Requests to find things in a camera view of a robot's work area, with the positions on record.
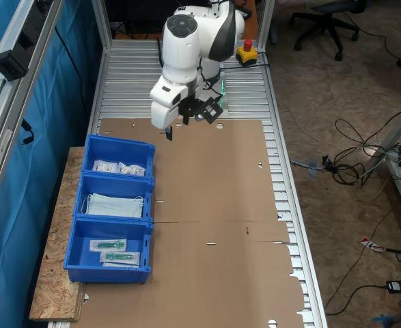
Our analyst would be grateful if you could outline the stack of white face masks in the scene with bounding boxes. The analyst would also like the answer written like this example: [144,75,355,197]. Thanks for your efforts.
[81,193,145,219]

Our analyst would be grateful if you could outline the red white label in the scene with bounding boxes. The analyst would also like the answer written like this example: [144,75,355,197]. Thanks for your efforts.
[360,236,386,253]

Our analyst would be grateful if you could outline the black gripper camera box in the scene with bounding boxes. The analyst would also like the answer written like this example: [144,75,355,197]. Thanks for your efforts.
[178,96,224,124]

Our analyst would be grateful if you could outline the clear packet with green syringe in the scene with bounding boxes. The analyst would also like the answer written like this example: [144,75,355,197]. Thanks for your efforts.
[100,251,141,268]
[89,238,128,252]

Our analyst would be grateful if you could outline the yellow emergency stop button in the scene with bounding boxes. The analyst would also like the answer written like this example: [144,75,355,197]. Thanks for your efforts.
[236,39,258,68]

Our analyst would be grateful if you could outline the blue tape piece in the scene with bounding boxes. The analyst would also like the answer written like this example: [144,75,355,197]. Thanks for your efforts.
[307,159,321,178]

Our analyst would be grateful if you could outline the black floor cable bundle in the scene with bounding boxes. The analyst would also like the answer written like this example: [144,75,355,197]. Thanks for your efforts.
[322,118,401,187]

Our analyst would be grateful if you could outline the thin black hanging cable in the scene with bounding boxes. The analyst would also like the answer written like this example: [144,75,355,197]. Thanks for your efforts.
[54,26,87,115]

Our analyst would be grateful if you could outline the flat white gauze packet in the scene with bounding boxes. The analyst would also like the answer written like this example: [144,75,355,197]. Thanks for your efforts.
[92,159,119,173]

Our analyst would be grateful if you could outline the aluminium frame post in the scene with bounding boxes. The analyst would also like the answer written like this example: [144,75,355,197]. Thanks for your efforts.
[256,0,277,52]
[91,0,114,115]

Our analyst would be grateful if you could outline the brown cardboard sheet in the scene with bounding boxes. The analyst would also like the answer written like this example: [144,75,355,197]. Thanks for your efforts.
[96,118,292,244]
[72,220,307,328]

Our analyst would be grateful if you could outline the blue bin with syringe packets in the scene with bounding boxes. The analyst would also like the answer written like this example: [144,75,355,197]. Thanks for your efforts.
[63,215,153,284]

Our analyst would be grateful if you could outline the black office chair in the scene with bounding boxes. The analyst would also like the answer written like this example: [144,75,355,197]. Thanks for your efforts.
[288,0,368,62]

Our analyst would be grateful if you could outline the long aluminium frame beam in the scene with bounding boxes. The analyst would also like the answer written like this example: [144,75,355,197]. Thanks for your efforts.
[0,0,65,219]

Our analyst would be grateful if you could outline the OSB wood board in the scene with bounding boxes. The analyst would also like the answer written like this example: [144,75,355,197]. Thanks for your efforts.
[28,146,88,322]

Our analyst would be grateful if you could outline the blue bin with gauze packets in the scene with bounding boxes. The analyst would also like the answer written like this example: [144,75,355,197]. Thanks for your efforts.
[81,133,156,180]

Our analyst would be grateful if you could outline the black hanging cable with ferrite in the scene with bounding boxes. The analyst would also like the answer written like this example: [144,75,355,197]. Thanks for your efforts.
[19,118,36,146]

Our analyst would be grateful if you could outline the blue bin with masks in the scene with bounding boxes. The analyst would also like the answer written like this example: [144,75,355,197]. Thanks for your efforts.
[72,172,155,223]

